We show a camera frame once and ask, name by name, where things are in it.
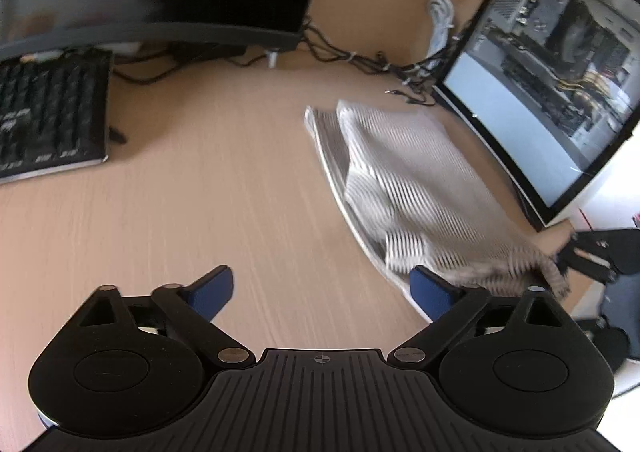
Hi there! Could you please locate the black mechanical keyboard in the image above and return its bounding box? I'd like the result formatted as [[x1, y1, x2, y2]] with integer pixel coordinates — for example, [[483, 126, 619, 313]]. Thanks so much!
[[1, 49, 113, 183]]

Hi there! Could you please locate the beige striped knit garment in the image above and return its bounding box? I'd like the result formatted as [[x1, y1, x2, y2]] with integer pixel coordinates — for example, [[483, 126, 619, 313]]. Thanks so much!
[[304, 100, 570, 321]]

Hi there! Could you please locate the black cable bundle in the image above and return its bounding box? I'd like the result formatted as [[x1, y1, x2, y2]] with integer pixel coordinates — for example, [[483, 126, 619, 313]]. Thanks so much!
[[112, 17, 482, 109]]

